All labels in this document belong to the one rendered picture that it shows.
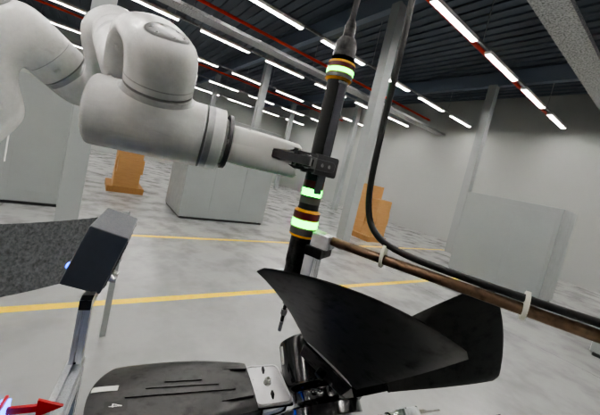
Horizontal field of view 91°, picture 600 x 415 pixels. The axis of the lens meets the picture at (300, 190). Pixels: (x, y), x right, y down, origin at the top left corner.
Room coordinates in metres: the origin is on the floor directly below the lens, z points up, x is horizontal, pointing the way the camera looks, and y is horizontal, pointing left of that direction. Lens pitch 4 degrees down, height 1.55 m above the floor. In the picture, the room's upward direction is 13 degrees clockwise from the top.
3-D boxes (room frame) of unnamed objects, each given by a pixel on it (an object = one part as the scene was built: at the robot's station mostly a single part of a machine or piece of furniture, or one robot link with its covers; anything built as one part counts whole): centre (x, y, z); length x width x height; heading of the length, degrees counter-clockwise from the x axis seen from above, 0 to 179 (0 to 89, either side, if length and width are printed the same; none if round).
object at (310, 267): (0.48, -0.03, 1.41); 0.09 x 0.07 x 0.10; 59
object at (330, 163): (0.44, -0.02, 1.57); 0.07 x 0.03 x 0.03; 114
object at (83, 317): (0.82, 0.53, 0.96); 0.03 x 0.03 x 0.20; 24
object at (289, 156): (0.42, 0.03, 1.57); 0.08 x 0.06 x 0.01; 55
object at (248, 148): (0.43, 0.08, 1.57); 0.11 x 0.10 x 0.07; 114
